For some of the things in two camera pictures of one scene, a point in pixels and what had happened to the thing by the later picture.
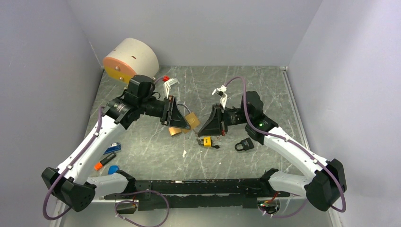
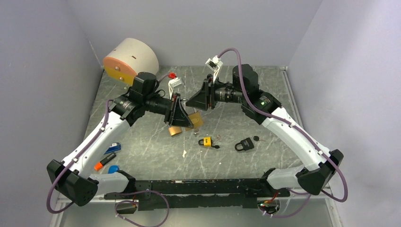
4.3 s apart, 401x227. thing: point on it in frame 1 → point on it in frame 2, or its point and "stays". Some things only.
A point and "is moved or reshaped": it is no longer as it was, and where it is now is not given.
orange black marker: [98, 165] stays
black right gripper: [216, 124] → [205, 97]
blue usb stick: [114, 147] stays
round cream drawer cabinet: [130, 58] stays
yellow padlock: [207, 141] stays
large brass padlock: [191, 119] is moved or reshaped
